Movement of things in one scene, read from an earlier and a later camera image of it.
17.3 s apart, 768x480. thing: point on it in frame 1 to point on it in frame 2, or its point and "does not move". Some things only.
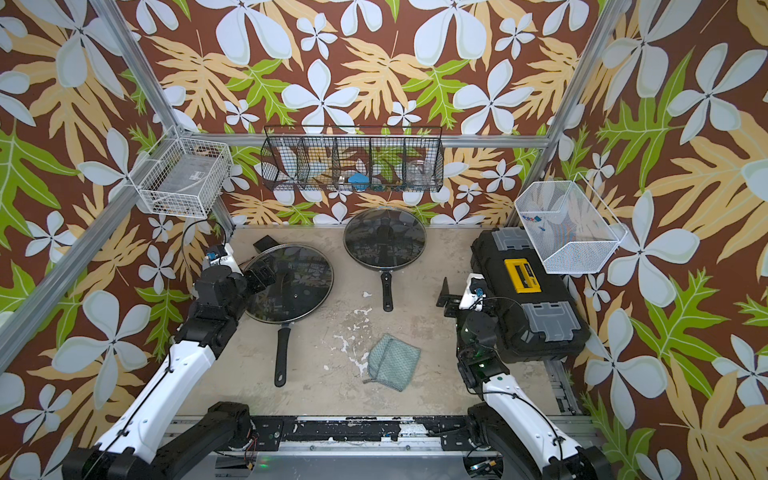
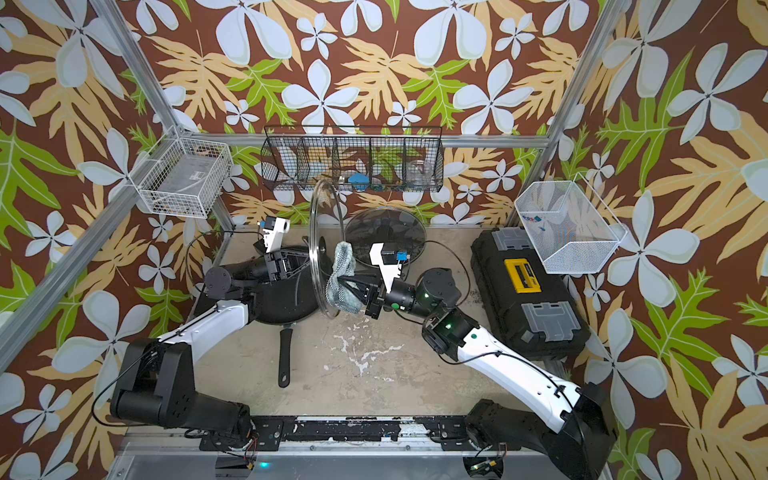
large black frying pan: [303, 287] does not move
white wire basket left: [181, 176] does not move
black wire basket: [354, 158] does not move
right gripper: [446, 299] to [379, 298]
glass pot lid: [303, 283] to [326, 234]
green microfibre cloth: [392, 362] to [344, 264]
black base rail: [451, 432] does not move
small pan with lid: [384, 239] does not move
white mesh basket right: [566, 225] does not move
